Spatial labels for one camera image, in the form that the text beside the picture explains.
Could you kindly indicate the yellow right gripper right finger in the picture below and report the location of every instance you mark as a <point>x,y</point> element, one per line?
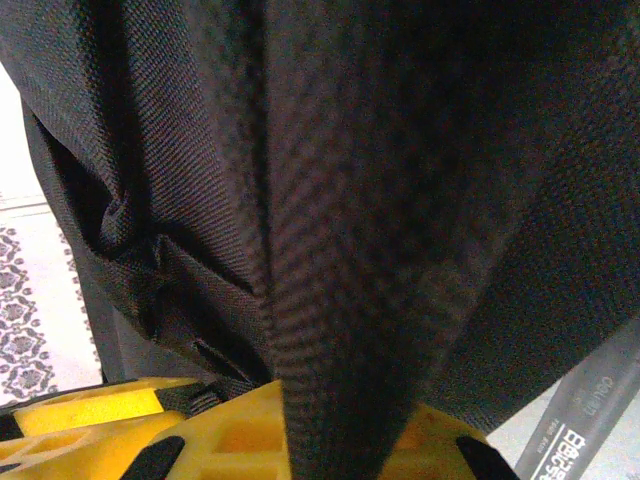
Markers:
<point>435,450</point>

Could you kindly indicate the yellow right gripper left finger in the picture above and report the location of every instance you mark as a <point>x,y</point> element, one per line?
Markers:
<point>100,445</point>

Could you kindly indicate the grey stationery box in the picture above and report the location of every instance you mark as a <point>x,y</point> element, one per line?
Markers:
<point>590,400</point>

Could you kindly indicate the black backpack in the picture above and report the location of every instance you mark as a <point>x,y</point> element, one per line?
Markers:
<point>320,175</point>

